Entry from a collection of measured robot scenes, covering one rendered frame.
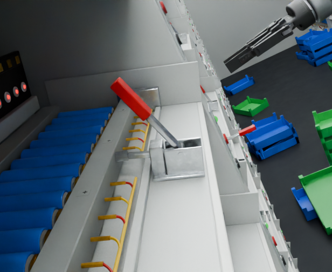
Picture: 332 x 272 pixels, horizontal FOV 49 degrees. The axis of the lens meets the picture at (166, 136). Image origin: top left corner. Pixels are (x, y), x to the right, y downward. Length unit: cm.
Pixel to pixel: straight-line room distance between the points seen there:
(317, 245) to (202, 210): 163
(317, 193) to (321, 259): 35
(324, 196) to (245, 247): 149
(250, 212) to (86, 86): 28
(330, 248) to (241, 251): 135
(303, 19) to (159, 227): 80
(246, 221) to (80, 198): 35
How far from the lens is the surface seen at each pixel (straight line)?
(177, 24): 114
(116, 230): 24
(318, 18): 99
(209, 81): 117
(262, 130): 276
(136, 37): 44
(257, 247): 50
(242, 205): 52
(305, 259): 182
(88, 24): 45
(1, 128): 37
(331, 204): 195
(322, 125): 225
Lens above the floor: 126
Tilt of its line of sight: 19 degrees down
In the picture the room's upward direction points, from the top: 28 degrees counter-clockwise
